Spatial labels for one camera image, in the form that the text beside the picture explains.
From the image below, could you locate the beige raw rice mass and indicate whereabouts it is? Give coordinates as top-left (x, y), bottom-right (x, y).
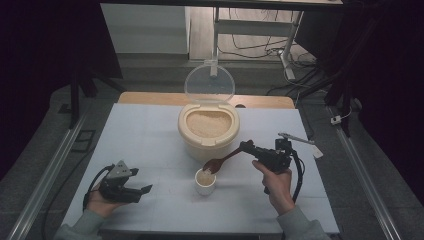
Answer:
top-left (185, 110), bottom-right (233, 139)

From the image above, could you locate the black metal stand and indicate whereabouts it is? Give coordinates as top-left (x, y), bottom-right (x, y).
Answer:
top-left (299, 46), bottom-right (356, 138)
top-left (67, 64), bottom-right (127, 130)

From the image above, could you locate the white metal desk frame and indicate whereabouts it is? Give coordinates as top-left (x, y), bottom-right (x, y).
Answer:
top-left (210, 6), bottom-right (305, 81)

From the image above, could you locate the black floor cables bundle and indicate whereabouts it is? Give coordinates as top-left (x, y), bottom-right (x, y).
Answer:
top-left (217, 7), bottom-right (326, 98)

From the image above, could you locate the person's left hand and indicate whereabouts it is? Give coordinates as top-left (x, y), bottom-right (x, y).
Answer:
top-left (87, 191), bottom-right (130, 220)

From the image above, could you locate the brown wooden spoon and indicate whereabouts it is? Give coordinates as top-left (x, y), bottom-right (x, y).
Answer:
top-left (202, 147), bottom-right (245, 175)

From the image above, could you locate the black rectangular floor frame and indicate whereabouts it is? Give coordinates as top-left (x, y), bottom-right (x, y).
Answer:
top-left (70, 129), bottom-right (97, 154)

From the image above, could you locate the white cup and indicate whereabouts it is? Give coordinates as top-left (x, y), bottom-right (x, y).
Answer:
top-left (194, 167), bottom-right (218, 197)

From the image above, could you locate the small rice portion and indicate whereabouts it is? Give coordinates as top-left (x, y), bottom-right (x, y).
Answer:
top-left (197, 169), bottom-right (216, 187)

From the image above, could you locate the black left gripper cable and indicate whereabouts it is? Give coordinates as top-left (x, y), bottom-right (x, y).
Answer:
top-left (82, 164), bottom-right (115, 212)

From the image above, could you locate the person's right hand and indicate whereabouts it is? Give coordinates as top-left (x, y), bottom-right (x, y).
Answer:
top-left (251, 159), bottom-right (297, 216)

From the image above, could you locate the aluminium floor rail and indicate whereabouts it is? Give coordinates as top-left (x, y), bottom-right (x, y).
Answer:
top-left (6, 111), bottom-right (88, 240)
top-left (328, 105), bottom-right (403, 240)

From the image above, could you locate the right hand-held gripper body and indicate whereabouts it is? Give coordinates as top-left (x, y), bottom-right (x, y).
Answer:
top-left (251, 132), bottom-right (316, 175)

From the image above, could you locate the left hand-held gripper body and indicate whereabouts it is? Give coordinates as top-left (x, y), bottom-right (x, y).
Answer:
top-left (99, 160), bottom-right (142, 204)

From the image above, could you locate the white paper tag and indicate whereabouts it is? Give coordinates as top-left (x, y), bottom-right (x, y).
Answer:
top-left (309, 143), bottom-right (325, 160)

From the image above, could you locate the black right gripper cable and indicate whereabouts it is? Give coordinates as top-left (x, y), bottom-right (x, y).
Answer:
top-left (290, 149), bottom-right (306, 204)

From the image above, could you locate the beige plastic rice container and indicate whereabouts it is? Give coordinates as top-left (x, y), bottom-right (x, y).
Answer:
top-left (177, 102), bottom-right (241, 163)

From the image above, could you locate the white cabinet panel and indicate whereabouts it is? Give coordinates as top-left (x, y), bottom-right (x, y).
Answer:
top-left (100, 3), bottom-right (190, 55)

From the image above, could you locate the white table mat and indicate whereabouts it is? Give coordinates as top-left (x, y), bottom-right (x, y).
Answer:
top-left (61, 102), bottom-right (341, 235)

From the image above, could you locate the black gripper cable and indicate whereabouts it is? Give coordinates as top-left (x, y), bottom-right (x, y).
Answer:
top-left (82, 164), bottom-right (115, 212)
top-left (290, 149), bottom-right (306, 204)

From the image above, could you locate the clear round container lid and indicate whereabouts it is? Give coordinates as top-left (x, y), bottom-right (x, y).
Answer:
top-left (183, 63), bottom-right (236, 105)

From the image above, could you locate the dark curtain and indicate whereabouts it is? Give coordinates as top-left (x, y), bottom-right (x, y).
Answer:
top-left (294, 0), bottom-right (424, 206)
top-left (0, 0), bottom-right (124, 183)

